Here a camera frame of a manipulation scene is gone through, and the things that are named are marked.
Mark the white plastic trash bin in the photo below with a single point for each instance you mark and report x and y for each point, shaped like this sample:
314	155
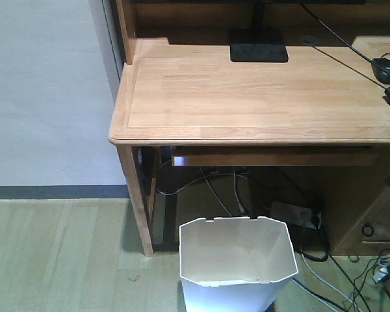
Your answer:
234	264

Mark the wooden keyboard tray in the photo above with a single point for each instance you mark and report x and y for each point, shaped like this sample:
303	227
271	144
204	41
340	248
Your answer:
274	156

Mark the grey power strip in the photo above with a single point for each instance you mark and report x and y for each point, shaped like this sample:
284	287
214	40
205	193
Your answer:
296	215

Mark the black monitor stand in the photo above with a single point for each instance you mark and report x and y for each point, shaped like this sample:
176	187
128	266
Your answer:
257	43

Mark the wooden desk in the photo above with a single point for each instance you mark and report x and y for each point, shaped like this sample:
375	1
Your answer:
179	88

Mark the black computer mouse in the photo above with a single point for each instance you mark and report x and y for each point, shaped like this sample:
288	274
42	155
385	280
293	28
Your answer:
381	69

